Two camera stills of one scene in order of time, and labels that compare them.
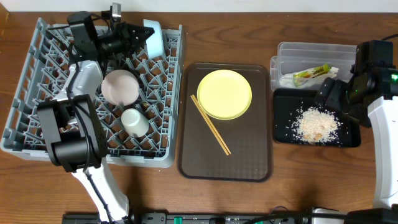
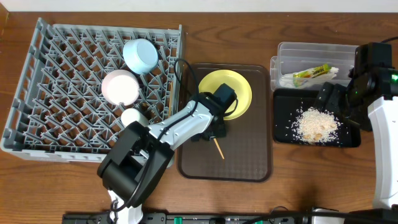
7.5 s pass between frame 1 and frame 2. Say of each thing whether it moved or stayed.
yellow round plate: stayed
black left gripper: moved
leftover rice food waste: stayed
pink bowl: stayed
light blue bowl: moved
